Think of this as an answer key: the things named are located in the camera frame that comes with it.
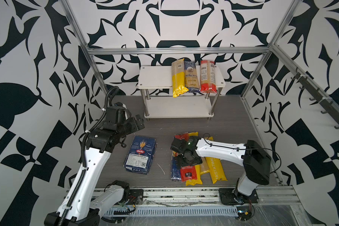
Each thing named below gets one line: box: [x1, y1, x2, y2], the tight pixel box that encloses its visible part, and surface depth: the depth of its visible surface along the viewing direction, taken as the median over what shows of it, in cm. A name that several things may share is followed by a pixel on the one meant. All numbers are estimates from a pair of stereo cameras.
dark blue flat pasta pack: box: [171, 150, 182, 181], surface depth 81 cm
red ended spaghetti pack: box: [200, 60, 218, 94], surface depth 80 cm
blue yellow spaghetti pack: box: [183, 60, 201, 93], surface depth 80 cm
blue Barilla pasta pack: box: [123, 135, 157, 175], surface depth 83 cm
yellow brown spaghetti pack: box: [171, 58, 189, 98], surface depth 79 cm
